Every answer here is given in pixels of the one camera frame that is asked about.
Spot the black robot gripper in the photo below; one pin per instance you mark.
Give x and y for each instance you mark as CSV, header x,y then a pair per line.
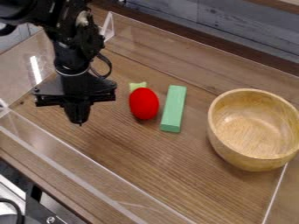
x,y
60,90

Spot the red plush strawberry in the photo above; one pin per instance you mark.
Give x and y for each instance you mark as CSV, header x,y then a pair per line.
x,y
143,101

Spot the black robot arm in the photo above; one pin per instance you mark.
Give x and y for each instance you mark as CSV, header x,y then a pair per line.
x,y
67,21

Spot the green foam block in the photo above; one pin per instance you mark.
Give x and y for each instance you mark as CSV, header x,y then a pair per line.
x,y
172,109

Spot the clear acrylic front barrier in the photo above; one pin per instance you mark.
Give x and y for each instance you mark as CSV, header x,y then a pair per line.
x,y
91,190

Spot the wooden bowl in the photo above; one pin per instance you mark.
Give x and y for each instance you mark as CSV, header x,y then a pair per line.
x,y
254,129

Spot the clear acrylic corner bracket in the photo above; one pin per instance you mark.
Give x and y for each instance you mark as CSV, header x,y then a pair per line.
x,y
107,29

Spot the black metal table frame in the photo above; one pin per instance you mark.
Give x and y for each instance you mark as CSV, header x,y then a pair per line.
x,y
44,209

